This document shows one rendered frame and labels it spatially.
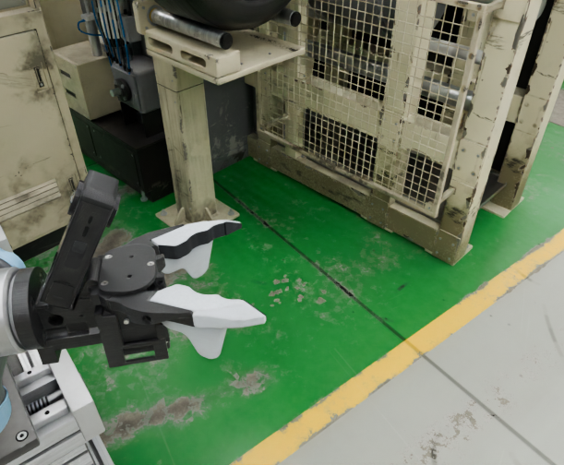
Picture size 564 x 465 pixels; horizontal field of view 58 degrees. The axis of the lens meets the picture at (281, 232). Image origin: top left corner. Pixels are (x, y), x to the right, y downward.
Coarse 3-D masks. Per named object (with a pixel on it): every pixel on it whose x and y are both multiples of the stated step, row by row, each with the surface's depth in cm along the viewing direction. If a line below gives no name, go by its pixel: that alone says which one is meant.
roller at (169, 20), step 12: (156, 12) 155; (168, 12) 153; (168, 24) 152; (180, 24) 148; (192, 24) 145; (192, 36) 147; (204, 36) 142; (216, 36) 139; (228, 36) 139; (228, 48) 141
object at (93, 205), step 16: (96, 176) 39; (80, 192) 38; (96, 192) 38; (112, 192) 38; (80, 208) 37; (96, 208) 38; (112, 208) 38; (80, 224) 38; (96, 224) 38; (64, 240) 39; (80, 240) 39; (96, 240) 39; (64, 256) 39; (80, 256) 40; (48, 272) 42; (64, 272) 40; (80, 272) 40; (48, 288) 40; (64, 288) 41; (64, 304) 42
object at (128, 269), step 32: (128, 256) 45; (160, 256) 46; (32, 288) 42; (96, 288) 42; (128, 288) 41; (160, 288) 44; (32, 320) 41; (64, 320) 44; (96, 320) 42; (128, 320) 43; (128, 352) 46; (160, 352) 45
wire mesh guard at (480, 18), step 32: (448, 0) 138; (480, 32) 137; (288, 64) 193; (320, 64) 182; (416, 64) 154; (256, 96) 214; (288, 96) 201; (320, 96) 189; (320, 160) 203; (416, 160) 171; (448, 160) 161; (384, 192) 187
